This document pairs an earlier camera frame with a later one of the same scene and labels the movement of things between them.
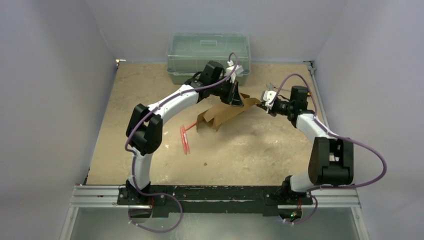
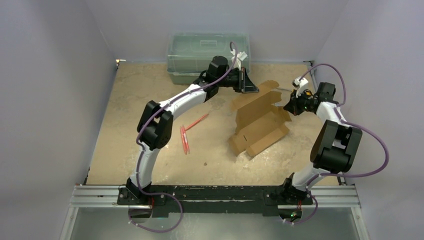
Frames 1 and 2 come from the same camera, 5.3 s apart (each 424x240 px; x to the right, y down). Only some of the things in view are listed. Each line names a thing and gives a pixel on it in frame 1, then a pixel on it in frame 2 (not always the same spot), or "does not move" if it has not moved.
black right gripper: x=275 y=108 → x=294 y=105
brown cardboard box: x=218 y=112 → x=259 y=122
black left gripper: x=233 y=97 → x=244 y=84
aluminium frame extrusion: x=111 y=197 does not move
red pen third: x=195 y=123 does not move
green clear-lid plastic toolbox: x=188 y=54 does not move
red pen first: x=184 y=139 does not move
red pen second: x=186 y=140 does not move
